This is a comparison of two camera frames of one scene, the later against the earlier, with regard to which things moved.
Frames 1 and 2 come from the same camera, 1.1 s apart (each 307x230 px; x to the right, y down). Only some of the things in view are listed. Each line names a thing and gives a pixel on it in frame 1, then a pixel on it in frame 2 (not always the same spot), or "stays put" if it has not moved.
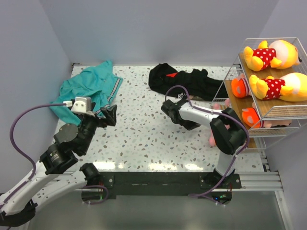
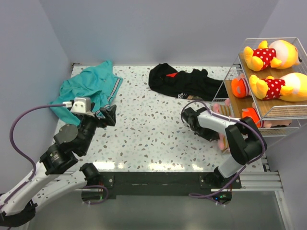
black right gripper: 191,125 to 212,135
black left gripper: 111,120 stays put
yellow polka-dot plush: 281,54 stays put
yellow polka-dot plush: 291,87 stays put
